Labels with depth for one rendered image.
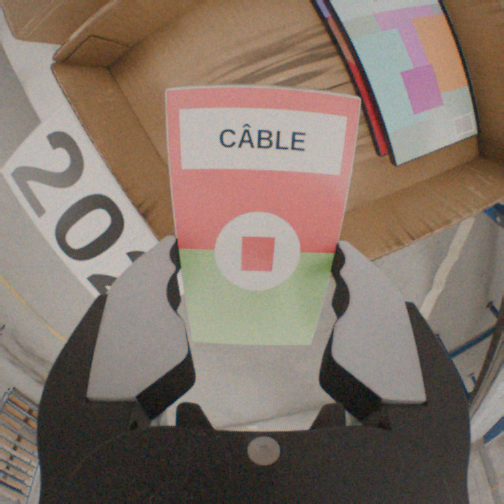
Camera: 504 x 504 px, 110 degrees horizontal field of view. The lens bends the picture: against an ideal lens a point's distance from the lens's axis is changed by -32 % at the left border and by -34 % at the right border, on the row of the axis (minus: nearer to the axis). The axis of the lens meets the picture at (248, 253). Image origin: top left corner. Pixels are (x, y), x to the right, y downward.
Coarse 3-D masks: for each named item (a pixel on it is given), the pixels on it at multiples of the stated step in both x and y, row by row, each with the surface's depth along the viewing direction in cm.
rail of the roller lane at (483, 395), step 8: (496, 352) 66; (496, 360) 66; (496, 368) 67; (488, 376) 77; (496, 376) 67; (488, 384) 76; (496, 384) 71; (480, 392) 87; (488, 392) 76; (480, 400) 86; (472, 408) 99; (480, 408) 88; (472, 416) 102
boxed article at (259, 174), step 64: (192, 128) 8; (256, 128) 8; (320, 128) 8; (192, 192) 10; (256, 192) 10; (320, 192) 10; (192, 256) 11; (256, 256) 11; (320, 256) 11; (192, 320) 13; (256, 320) 13
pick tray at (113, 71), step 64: (128, 0) 11; (192, 0) 15; (256, 0) 17; (448, 0) 12; (64, 64) 14; (128, 64) 20; (192, 64) 20; (256, 64) 20; (320, 64) 20; (128, 128) 21; (128, 192) 19; (384, 192) 27; (448, 192) 22; (384, 256) 21
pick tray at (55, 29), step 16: (0, 0) 7; (16, 0) 9; (32, 0) 11; (48, 0) 13; (64, 0) 10; (80, 0) 11; (96, 0) 12; (16, 16) 10; (32, 16) 11; (48, 16) 10; (64, 16) 12; (80, 16) 13; (16, 32) 10; (32, 32) 11; (48, 32) 12; (64, 32) 14
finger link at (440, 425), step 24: (408, 312) 7; (432, 336) 6; (432, 360) 6; (432, 384) 5; (456, 384) 5; (384, 408) 5; (408, 408) 5; (432, 408) 4; (456, 408) 4; (408, 432) 4; (432, 432) 4; (456, 432) 4; (432, 456) 3; (456, 456) 3; (456, 480) 3
